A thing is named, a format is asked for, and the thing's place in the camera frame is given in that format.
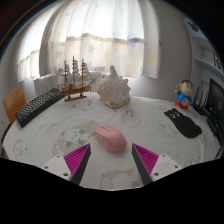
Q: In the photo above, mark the wooden chair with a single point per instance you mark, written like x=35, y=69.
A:
x=14, y=101

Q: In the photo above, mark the white printed tablecloth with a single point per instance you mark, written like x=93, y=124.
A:
x=146, y=130

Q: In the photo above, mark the black monitor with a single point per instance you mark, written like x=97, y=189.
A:
x=216, y=100

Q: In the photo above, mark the large white conch shell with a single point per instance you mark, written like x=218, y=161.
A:
x=113, y=90

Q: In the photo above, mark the cartoon boy figurine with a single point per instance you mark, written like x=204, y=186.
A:
x=183, y=95

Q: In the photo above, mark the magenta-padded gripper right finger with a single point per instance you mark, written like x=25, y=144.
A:
x=146, y=160

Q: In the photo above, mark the white shelf unit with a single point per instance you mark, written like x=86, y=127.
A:
x=203, y=50

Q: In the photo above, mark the black router with antennas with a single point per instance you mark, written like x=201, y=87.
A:
x=200, y=106

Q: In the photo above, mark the white star-print curtain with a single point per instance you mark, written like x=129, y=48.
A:
x=100, y=36

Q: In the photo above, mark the wooden model sailing ship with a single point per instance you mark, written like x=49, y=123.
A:
x=75, y=88

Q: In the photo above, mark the pink computer mouse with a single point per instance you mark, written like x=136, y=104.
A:
x=111, y=138

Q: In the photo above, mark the black cat-shaped mouse pad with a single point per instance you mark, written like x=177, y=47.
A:
x=183, y=125

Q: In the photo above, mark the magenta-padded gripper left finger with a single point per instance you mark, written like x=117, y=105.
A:
x=77, y=160

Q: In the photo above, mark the black box device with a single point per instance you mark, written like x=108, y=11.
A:
x=215, y=128

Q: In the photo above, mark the black keyboard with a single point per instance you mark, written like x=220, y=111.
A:
x=36, y=106

